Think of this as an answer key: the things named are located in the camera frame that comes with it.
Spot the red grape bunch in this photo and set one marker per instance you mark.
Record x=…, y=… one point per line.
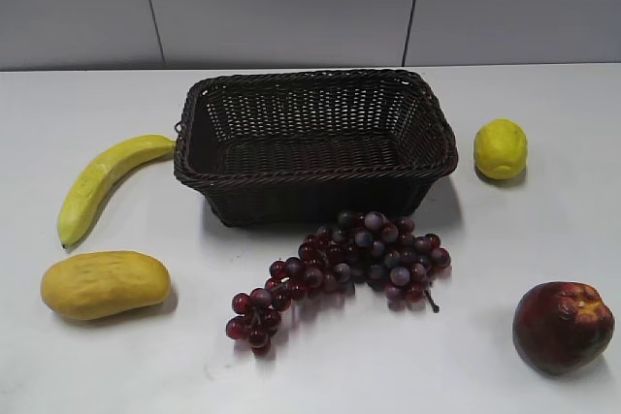
x=368, y=248

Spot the black woven basket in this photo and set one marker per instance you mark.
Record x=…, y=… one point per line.
x=301, y=147

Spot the yellow lemon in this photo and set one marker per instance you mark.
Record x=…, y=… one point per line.
x=500, y=149

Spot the yellow banana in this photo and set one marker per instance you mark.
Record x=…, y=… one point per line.
x=97, y=180

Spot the yellow mango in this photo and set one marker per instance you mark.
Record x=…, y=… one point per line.
x=95, y=285

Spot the dark red apple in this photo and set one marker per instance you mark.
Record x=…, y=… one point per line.
x=561, y=326

